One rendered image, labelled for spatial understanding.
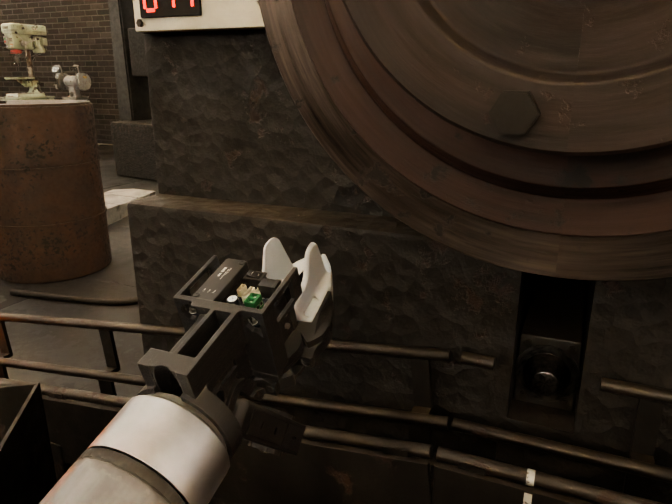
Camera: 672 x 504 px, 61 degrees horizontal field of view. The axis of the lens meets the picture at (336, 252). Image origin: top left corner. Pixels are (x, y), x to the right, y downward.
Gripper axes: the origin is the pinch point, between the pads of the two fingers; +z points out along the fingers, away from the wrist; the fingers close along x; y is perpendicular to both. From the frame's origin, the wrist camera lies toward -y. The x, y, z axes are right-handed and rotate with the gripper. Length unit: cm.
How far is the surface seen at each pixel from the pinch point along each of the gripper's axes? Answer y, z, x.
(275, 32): 20.1, 2.7, 1.5
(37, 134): -56, 139, 217
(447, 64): 20.4, -6.1, -13.7
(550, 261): 5.5, -2.0, -19.7
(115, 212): -153, 220, 283
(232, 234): -1.5, 6.0, 13.0
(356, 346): -10.4, 1.7, -2.1
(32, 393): -8.4, -14.5, 25.3
